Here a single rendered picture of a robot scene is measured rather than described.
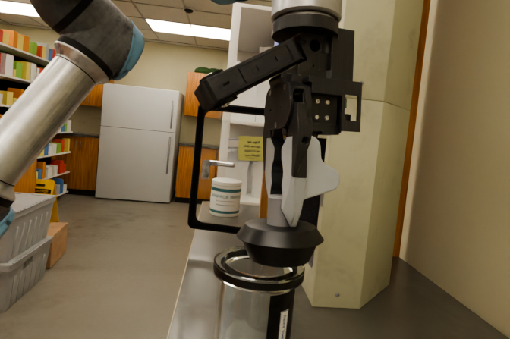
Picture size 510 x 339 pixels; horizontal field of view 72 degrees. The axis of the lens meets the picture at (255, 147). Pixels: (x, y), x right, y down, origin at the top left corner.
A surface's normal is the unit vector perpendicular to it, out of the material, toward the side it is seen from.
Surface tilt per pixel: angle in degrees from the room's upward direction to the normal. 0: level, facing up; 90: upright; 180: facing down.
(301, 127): 76
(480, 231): 90
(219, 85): 83
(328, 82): 86
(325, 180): 81
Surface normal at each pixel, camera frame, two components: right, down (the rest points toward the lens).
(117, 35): 0.68, 0.11
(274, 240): -0.15, -0.61
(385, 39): 0.09, 0.06
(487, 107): -0.99, -0.09
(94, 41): 0.48, -0.06
